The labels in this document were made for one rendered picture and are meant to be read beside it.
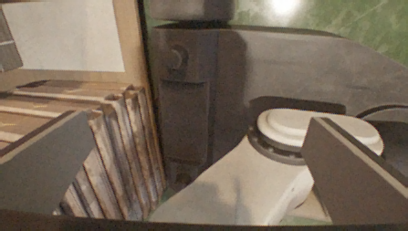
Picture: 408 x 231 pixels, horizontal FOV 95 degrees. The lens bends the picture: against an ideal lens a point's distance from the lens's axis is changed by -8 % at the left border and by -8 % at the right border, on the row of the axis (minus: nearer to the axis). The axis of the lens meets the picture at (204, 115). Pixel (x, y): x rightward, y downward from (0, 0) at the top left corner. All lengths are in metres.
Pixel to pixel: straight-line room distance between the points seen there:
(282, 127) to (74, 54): 0.64
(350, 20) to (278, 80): 0.28
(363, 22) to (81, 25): 0.77
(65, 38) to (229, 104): 0.54
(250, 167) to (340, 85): 0.28
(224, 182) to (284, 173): 0.09
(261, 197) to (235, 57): 0.29
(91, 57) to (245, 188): 0.59
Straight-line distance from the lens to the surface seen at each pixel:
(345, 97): 0.52
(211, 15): 0.44
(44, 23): 0.82
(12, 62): 0.94
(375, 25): 0.69
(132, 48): 0.63
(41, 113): 0.58
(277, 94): 0.48
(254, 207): 0.28
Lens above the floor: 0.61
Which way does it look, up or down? 59 degrees down
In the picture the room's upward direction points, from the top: 155 degrees counter-clockwise
